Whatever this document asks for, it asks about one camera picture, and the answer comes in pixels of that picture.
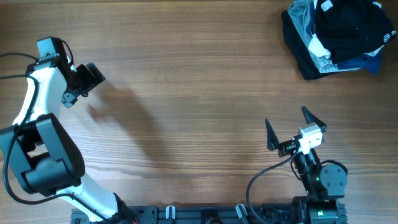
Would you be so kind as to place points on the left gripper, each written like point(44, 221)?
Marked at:
point(90, 81)

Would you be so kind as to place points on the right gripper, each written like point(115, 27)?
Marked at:
point(286, 147)

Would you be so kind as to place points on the black t-shirt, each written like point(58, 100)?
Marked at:
point(351, 28)

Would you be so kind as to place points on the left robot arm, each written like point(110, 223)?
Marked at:
point(41, 161)

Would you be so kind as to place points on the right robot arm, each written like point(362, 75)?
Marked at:
point(323, 181)

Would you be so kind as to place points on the black folded garment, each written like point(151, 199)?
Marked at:
point(294, 43)

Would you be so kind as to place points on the navy blue garment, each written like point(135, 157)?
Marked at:
point(322, 57)

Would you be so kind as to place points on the grey striped garment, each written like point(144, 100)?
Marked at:
point(298, 12)

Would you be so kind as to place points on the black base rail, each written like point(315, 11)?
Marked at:
point(211, 214)

